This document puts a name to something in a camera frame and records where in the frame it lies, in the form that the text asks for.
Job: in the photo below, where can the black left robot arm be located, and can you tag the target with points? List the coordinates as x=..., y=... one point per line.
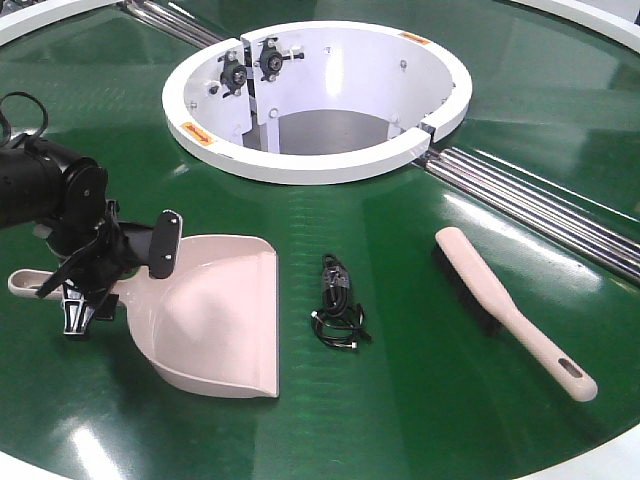
x=64, y=194

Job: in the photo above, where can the beige hand brush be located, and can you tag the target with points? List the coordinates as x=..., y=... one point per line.
x=491, y=294

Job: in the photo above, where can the black bearing mount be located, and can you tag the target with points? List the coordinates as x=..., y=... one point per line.
x=271, y=59
x=234, y=73

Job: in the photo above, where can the left black bearing mount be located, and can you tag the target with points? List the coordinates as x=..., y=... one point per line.
x=234, y=73

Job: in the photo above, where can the chrome conveyor rollers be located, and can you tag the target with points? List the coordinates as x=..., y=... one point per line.
x=541, y=210
x=171, y=22

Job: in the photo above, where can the white outer conveyor rim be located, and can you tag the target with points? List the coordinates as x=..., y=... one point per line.
x=615, y=20

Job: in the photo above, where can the beige plastic dustpan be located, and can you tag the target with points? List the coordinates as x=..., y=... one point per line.
x=211, y=327

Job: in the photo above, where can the far chrome conveyor rollers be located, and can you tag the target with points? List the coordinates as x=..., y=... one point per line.
x=171, y=22

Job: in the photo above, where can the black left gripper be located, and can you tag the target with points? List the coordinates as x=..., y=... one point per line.
x=93, y=260

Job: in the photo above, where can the right black bearing mount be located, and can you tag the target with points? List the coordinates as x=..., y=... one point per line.
x=271, y=59

